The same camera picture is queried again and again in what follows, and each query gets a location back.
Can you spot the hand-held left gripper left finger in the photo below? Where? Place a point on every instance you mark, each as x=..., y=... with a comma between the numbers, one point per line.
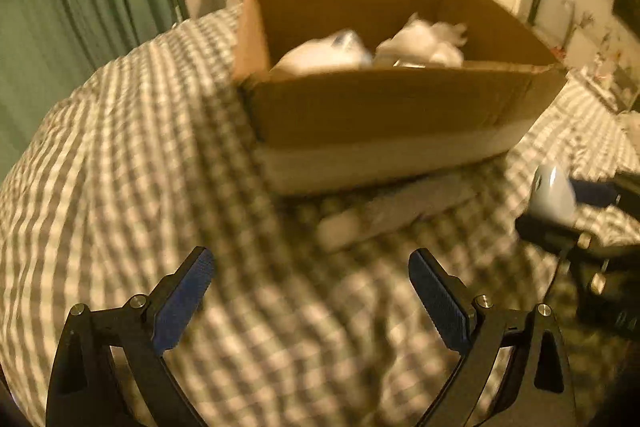
x=182, y=302

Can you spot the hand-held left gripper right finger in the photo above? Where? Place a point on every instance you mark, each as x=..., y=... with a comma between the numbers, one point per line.
x=440, y=302

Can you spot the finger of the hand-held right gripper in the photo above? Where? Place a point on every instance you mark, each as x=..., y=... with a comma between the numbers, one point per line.
x=547, y=229
x=595, y=192

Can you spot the blue tissue packet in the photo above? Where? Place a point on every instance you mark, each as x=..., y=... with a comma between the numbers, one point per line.
x=552, y=192

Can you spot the white tube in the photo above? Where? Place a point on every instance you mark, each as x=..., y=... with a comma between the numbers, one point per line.
x=380, y=217

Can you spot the brown cardboard box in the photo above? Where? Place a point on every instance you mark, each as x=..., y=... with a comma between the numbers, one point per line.
x=390, y=122

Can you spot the white sock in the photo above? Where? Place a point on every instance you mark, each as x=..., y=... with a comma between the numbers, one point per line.
x=425, y=42

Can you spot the white paper cup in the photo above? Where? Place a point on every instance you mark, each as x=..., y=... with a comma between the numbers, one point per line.
x=325, y=54

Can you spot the grey checkered blanket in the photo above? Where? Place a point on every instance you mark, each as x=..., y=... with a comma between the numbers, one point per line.
x=150, y=182

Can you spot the green curtain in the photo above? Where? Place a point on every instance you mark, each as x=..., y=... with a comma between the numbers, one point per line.
x=90, y=7

